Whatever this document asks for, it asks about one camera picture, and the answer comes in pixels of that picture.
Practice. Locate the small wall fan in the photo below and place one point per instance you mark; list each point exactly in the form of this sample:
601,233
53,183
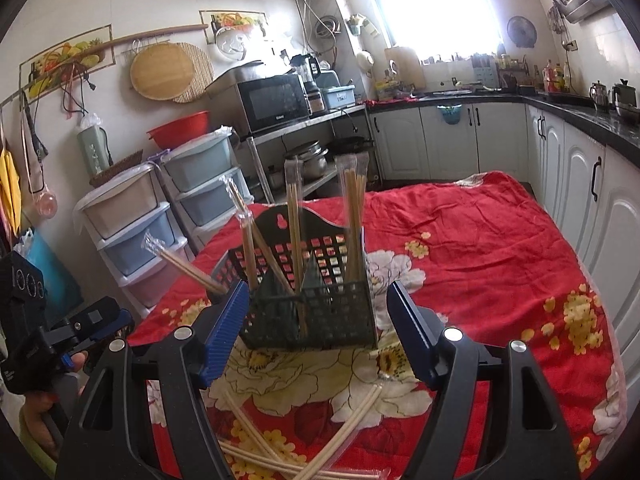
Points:
522,32

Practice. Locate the left plastic drawer tower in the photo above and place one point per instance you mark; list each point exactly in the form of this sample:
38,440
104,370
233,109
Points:
116,216

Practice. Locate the dark green plastic utensil basket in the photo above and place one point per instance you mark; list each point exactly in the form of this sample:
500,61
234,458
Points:
331,309

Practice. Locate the person's left hand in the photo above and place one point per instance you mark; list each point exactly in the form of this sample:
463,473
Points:
34,433

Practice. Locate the fruit picture wall tile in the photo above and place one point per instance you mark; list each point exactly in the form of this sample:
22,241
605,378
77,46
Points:
36,76

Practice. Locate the round wooden cutting board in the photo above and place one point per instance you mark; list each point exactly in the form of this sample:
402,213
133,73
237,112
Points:
162,72

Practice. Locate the teal hanging bin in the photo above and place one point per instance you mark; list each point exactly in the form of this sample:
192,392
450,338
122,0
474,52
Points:
451,114

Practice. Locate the dark steel kettle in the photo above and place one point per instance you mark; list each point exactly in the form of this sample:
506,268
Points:
625,99

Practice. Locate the black blender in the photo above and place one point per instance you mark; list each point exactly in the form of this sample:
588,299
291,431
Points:
308,69

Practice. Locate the round woven mat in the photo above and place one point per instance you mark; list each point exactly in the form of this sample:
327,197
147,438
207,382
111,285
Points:
203,74

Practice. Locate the wrapped chopsticks pair in basket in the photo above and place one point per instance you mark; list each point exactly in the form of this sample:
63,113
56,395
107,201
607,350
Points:
252,238

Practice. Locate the red plastic basin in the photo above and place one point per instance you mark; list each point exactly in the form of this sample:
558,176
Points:
182,130

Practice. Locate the blue storage box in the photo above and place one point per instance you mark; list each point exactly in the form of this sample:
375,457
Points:
338,98

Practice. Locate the white lower kitchen cabinets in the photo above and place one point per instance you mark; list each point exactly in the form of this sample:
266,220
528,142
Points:
582,165

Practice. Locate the black microwave oven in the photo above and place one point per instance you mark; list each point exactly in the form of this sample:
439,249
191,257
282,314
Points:
271,102

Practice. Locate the wrapped chopsticks pair right basket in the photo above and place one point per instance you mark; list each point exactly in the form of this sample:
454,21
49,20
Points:
353,173

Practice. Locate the steel pot on shelf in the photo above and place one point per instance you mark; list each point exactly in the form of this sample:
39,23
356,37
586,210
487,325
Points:
312,155

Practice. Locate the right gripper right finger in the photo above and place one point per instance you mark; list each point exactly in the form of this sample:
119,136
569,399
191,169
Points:
525,435

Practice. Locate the right plastic drawer tower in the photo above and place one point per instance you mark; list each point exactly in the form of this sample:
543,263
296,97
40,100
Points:
194,175

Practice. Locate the wooden rolling pin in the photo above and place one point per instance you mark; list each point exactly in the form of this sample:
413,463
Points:
154,33

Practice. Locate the plastic drawer tower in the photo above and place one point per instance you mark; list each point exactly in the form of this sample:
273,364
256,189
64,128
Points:
194,175
116,216

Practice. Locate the blue shopping bag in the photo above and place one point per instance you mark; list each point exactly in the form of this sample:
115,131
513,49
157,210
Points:
63,292

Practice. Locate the metal shelf rack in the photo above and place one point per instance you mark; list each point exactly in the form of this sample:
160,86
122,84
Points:
340,131

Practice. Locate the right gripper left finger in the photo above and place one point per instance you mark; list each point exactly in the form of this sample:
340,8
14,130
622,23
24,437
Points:
110,435

